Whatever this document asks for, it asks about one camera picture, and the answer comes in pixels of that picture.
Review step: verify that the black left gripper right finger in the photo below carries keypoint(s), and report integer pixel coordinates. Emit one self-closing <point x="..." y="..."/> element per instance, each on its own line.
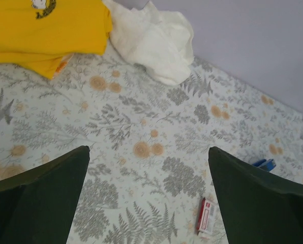
<point x="256" y="206"/>

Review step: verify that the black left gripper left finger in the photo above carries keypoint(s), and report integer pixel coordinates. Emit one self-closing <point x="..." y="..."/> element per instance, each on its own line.
<point x="38" y="205"/>

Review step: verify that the blue stapler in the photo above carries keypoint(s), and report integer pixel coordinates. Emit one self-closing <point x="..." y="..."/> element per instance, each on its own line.
<point x="264" y="164"/>

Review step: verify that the red white staple box sleeve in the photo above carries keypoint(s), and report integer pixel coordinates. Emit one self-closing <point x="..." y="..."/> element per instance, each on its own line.
<point x="207" y="217"/>

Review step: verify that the floral patterned table mat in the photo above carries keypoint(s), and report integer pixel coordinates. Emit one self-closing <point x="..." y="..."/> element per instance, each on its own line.
<point x="148" y="142"/>

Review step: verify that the yellow t-shirt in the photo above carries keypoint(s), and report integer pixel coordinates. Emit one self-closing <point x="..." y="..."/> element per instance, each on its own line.
<point x="38" y="35"/>

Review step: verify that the white crumpled cloth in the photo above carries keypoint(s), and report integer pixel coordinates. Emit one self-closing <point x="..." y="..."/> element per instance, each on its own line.
<point x="161" y="41"/>

